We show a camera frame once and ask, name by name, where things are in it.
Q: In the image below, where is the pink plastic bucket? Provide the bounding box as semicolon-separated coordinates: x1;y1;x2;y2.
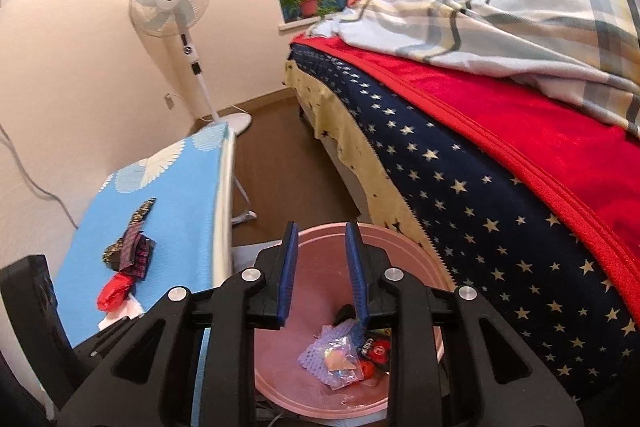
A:
252;222;457;420

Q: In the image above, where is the clear plastic wrapper trash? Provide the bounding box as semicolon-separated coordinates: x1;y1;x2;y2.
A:
297;323;361;380

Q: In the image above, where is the yellow star sheet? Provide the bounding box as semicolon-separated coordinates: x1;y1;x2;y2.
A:
281;59;441;253

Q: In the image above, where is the blue ironing board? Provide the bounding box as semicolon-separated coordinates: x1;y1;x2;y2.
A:
50;119;258;427

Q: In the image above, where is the plaid duvet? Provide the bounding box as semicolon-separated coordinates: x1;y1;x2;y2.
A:
306;0;640;132

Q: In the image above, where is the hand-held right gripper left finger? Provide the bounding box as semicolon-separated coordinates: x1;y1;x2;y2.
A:
59;221;299;427

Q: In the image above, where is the white window sill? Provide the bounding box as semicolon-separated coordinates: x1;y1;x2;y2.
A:
277;18;326;32

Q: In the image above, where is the red blanket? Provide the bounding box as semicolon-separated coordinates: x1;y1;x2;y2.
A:
292;34;640;323

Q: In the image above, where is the grey wall cable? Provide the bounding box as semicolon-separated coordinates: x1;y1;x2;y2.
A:
0;122;78;228

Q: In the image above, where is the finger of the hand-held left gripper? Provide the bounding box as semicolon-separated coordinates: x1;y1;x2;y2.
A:
75;313;147;383

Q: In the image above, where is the grey bed frame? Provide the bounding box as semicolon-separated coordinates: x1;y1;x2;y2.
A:
297;92;381;223

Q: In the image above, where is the black wrapper with red label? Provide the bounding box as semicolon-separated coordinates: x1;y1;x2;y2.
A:
360;329;393;365

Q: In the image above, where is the dark patterned cloth scrap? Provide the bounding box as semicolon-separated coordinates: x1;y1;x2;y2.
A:
117;226;156;280

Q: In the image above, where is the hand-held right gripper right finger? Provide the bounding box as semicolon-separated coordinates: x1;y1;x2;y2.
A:
345;220;583;427

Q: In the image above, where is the white tissue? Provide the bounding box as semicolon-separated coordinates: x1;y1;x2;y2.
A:
97;297;146;333

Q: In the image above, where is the red plastic bag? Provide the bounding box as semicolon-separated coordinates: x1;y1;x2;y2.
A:
96;272;137;313

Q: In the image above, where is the clear plastic bag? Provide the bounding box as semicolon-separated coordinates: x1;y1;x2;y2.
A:
322;342;366;390

